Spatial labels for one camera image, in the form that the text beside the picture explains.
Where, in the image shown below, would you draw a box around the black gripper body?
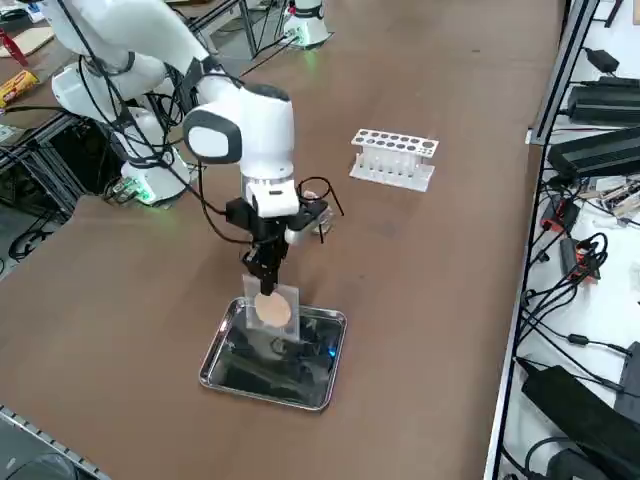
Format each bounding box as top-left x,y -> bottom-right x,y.
225,198 -> 329,247

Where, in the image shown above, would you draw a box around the wire gauze ceramic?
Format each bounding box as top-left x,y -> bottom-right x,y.
243,273 -> 301,342

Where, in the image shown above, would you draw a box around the steel tray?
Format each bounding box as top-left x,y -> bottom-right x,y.
198,297 -> 349,412

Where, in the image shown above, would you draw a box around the white test tube rack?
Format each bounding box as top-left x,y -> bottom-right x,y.
348,128 -> 441,194

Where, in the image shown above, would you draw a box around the yellow red snack packet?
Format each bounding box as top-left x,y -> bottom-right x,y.
0,69 -> 41,109

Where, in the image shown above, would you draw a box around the red black electronic box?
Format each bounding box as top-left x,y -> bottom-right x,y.
541,196 -> 582,232

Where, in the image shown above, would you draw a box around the black box orange connectors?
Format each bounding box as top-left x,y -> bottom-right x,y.
558,237 -> 602,285

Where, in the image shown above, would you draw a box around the tan wooden board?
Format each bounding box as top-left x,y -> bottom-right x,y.
0,25 -> 56,59

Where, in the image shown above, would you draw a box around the ridged black power supply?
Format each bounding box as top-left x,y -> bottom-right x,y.
547,127 -> 640,180

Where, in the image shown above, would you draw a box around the black power brick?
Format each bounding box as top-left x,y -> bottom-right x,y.
567,74 -> 640,127

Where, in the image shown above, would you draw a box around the small black adapter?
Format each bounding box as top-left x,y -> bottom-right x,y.
583,47 -> 622,75

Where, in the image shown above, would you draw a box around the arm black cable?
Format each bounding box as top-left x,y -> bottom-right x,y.
59,0 -> 259,246

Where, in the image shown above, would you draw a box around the aluminium rail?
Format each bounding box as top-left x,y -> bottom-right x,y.
0,403 -> 109,480

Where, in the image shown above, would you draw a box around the aluminium camera post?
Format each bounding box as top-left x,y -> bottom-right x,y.
527,0 -> 601,144

